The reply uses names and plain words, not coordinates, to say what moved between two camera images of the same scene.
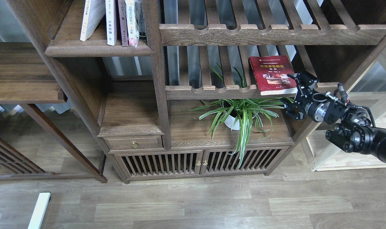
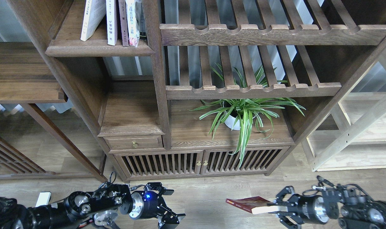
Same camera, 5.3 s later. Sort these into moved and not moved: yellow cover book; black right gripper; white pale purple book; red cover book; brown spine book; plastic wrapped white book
Moved: black right gripper; red cover book
Not moved: white pale purple book; plastic wrapped white book; yellow cover book; brown spine book
